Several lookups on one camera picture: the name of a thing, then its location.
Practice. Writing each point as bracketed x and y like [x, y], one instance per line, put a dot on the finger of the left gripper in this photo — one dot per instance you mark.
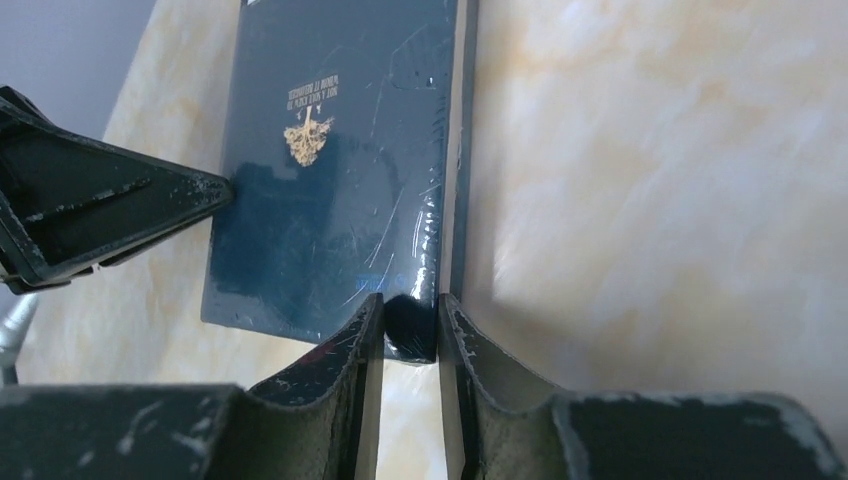
[70, 203]

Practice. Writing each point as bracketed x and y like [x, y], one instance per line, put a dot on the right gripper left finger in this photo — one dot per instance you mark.
[316, 419]

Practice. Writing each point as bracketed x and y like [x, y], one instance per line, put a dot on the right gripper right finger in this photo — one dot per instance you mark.
[502, 420]

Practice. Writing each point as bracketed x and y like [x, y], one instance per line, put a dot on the dark blue hardcover book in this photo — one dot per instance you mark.
[347, 128]

